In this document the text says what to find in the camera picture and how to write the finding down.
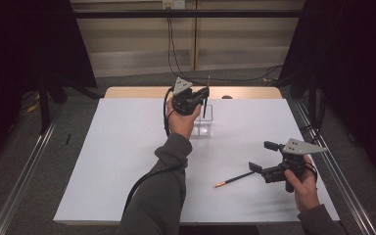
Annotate black stand post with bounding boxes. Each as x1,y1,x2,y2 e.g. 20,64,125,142
38,76,52,135

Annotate yellow floor tag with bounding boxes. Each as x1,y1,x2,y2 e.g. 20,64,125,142
26,102,42,114

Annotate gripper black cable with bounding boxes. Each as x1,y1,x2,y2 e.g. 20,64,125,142
122,86,190,216
306,161,319,184

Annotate white wall socket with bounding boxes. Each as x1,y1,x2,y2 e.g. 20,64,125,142
162,0,186,10

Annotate black horizontal crossbar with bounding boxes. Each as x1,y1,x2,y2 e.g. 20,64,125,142
72,9,305,19

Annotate person's right hand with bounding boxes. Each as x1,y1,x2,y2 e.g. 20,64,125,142
283,155,321,213

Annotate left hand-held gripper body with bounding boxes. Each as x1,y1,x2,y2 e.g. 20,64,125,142
171,76,199,117

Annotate white table cover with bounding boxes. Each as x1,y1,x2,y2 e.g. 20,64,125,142
53,97,341,226

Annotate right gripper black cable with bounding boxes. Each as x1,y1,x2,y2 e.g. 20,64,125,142
306,161,319,184

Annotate dark pencil with orange end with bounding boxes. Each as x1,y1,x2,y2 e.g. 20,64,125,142
212,170,256,189
203,75,211,119

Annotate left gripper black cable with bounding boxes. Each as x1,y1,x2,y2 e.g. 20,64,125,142
122,86,190,216

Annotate clear plastic divided container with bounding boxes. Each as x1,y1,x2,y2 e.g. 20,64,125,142
190,104,214,137

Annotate person's left hand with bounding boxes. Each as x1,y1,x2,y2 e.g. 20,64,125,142
165,97,203,140

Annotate black curtain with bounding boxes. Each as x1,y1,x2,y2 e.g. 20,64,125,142
0,0,97,177
280,0,376,187

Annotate wooden table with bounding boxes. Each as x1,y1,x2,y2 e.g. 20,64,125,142
104,86,283,100

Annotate aluminium floor rail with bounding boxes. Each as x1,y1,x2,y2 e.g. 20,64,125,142
0,104,65,235
295,101,376,235

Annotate black wall cable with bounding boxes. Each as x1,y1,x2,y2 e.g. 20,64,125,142
166,17,210,86
169,17,284,82

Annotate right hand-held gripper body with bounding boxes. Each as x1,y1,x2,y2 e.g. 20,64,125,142
260,137,327,194

